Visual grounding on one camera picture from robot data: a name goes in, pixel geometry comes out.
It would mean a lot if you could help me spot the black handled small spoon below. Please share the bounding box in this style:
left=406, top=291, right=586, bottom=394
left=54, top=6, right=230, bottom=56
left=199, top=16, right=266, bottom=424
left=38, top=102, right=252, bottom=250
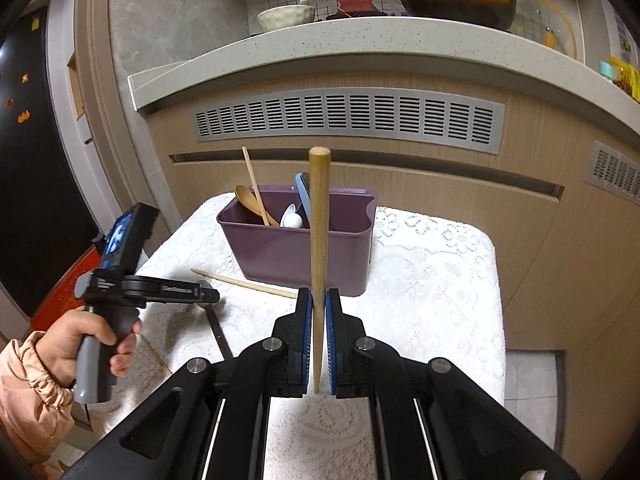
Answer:
left=198, top=304, right=234, bottom=361

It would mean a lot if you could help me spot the brown wooden spoon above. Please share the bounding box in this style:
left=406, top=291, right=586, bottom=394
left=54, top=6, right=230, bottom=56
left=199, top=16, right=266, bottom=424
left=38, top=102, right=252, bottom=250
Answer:
left=234, top=185, right=279, bottom=226

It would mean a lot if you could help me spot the white plastic spoon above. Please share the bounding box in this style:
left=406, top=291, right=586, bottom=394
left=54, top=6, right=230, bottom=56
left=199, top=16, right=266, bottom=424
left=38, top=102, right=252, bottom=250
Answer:
left=280, top=204, right=303, bottom=229

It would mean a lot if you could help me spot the small white round spoon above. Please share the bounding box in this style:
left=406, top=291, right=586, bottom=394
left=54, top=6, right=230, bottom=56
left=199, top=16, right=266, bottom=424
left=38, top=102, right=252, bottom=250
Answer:
left=282, top=212, right=303, bottom=229

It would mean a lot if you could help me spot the blue plastic spoon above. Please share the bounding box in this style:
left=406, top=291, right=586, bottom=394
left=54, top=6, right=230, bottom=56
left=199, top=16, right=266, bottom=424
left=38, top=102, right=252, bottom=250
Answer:
left=294, top=172, right=310, bottom=228

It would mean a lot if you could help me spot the stone kitchen countertop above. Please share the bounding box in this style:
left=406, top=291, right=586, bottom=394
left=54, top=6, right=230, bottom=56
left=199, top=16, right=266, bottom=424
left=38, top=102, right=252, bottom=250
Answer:
left=127, top=15, right=640, bottom=137

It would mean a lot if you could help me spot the person left hand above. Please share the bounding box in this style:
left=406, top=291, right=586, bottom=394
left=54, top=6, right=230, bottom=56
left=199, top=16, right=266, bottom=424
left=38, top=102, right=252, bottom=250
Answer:
left=34, top=306, right=144, bottom=388

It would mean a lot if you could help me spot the purple plastic utensil box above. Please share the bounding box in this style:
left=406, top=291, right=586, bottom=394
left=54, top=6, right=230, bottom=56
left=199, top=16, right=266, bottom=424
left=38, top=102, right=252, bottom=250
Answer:
left=217, top=188, right=378, bottom=297

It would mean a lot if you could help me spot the pink jacket sleeve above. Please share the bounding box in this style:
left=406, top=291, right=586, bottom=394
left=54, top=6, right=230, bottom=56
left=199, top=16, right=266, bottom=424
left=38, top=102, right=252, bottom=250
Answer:
left=1, top=330, right=74, bottom=479

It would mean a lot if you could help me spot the white ceramic bowl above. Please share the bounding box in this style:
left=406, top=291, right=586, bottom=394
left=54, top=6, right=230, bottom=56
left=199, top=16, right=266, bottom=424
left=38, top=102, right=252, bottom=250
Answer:
left=257, top=0, right=316, bottom=32

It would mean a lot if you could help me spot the small grey ventilation grille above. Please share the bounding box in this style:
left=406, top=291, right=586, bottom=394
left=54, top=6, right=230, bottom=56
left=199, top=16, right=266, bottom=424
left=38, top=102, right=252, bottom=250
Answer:
left=585, top=141, right=640, bottom=205

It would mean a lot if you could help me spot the teal cap jar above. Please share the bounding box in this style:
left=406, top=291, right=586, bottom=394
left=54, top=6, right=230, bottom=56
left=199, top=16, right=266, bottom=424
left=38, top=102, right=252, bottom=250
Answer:
left=599, top=61, right=615, bottom=80

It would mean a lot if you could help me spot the glass pot lid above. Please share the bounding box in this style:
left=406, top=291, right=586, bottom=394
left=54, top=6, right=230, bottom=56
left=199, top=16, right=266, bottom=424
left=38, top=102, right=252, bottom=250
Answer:
left=510, top=0, right=578, bottom=60

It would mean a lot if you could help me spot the yellow seasoning box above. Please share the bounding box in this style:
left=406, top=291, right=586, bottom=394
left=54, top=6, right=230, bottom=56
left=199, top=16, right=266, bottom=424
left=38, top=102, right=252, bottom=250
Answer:
left=608, top=56, right=640, bottom=102

